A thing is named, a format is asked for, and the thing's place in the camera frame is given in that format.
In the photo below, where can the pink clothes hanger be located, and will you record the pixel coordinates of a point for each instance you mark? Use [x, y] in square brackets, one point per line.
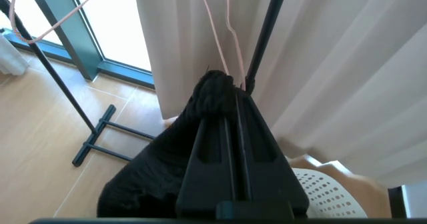
[53, 26]
[213, 29]

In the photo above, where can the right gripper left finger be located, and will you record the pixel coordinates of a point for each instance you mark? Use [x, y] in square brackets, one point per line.
[200, 190]

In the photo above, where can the black knitted garment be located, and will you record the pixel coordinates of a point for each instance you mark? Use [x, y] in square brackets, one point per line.
[156, 170]

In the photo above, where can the black clothes rack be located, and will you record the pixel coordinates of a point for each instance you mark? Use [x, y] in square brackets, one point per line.
[267, 34]

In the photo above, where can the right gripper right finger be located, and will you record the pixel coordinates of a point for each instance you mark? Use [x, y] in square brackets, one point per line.
[283, 190]

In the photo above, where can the white laundry basket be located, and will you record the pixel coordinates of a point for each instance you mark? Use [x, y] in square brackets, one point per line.
[327, 197]

